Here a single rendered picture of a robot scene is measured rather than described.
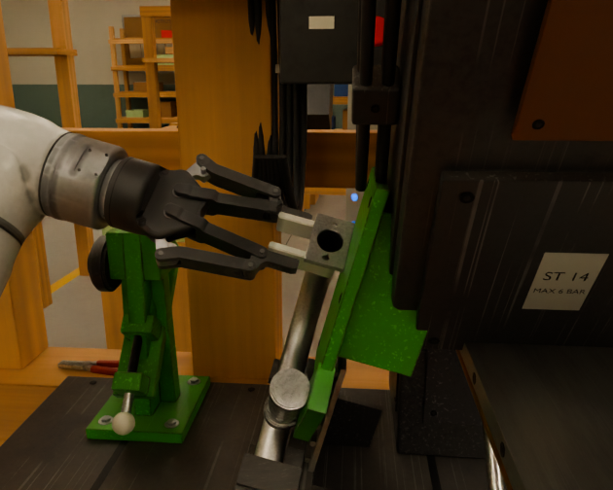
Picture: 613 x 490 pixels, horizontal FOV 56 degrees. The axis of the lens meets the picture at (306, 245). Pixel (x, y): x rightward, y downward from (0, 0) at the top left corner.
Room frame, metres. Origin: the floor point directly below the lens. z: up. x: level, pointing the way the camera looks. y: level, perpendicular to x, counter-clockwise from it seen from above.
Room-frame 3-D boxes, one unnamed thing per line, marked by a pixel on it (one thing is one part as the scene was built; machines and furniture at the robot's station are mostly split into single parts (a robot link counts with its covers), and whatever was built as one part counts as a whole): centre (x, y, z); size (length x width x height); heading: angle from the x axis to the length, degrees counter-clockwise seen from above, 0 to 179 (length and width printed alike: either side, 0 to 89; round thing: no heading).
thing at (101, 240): (0.72, 0.27, 1.12); 0.07 x 0.03 x 0.08; 175
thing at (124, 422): (0.63, 0.23, 0.96); 0.06 x 0.03 x 0.06; 175
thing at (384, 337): (0.51, -0.07, 1.17); 0.13 x 0.12 x 0.20; 85
